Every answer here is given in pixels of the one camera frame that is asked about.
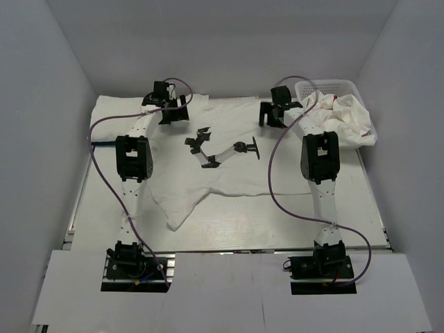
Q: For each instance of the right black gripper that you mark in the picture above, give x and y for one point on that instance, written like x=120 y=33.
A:
x=268 y=107

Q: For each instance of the white red print t shirt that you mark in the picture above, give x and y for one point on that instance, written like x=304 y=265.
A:
x=344 y=115

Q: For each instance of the white robot print t shirt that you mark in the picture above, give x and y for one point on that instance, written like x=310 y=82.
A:
x=179 y=182

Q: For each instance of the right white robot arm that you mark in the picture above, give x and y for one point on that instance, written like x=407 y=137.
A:
x=319 y=165

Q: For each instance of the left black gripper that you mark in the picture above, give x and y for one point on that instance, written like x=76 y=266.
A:
x=180 y=113

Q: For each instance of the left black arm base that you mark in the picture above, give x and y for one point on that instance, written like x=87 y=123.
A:
x=141 y=277

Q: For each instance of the white plastic basket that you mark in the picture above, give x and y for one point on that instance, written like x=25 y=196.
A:
x=338 y=87

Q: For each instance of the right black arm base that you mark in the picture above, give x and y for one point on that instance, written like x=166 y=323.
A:
x=308 y=277

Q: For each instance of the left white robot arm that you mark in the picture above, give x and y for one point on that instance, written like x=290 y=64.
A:
x=133 y=150

